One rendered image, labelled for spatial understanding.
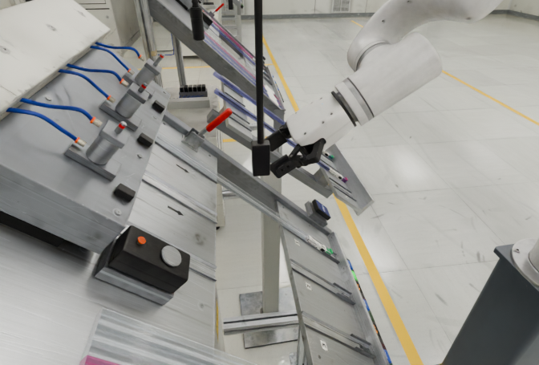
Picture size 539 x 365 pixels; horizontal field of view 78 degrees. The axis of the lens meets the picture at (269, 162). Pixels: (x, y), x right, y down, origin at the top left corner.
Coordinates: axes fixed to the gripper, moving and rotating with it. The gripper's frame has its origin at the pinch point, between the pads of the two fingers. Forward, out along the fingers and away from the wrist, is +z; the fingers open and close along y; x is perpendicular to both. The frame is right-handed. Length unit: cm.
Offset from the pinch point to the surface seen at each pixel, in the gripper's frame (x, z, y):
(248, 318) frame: 54, 46, -12
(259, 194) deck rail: 11.1, 10.6, -8.0
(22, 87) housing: -33.1, 8.8, 20.1
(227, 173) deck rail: 1.9, 12.5, -8.0
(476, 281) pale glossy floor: 144, -26, -38
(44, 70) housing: -33.1, 8.8, 15.5
